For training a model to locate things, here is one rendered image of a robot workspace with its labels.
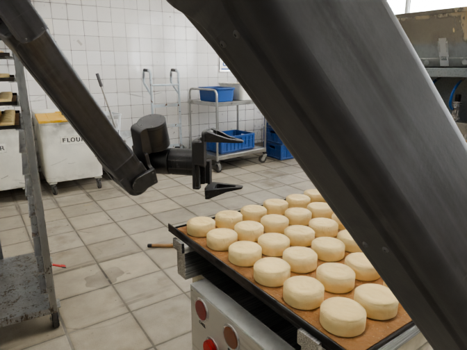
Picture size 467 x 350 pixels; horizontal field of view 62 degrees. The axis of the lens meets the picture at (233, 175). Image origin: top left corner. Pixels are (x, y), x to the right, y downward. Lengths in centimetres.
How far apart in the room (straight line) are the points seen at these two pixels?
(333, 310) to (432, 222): 31
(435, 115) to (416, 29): 103
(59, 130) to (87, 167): 43
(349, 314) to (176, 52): 467
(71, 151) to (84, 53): 118
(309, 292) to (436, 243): 33
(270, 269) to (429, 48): 84
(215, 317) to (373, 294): 24
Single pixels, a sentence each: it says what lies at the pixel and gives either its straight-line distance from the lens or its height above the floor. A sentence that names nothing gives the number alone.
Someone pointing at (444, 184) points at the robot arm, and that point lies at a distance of 17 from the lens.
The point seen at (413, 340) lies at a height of 83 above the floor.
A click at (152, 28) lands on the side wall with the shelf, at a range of 488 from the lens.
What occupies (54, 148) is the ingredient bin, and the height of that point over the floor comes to 45.
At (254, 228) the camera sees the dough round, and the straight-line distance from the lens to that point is 65.
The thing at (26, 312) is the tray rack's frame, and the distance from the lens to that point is 201.
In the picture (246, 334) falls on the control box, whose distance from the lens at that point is 56.
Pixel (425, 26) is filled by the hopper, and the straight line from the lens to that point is 118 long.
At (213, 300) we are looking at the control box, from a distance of 62.
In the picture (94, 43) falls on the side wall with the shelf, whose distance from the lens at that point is 465.
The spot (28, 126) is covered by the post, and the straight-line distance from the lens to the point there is 172.
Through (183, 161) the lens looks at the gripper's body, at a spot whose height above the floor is 100.
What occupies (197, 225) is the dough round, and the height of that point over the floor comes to 92.
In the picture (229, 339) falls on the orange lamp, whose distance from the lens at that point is 60.
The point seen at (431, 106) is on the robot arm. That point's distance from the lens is 17.
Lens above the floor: 118
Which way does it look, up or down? 16 degrees down
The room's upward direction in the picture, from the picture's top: straight up
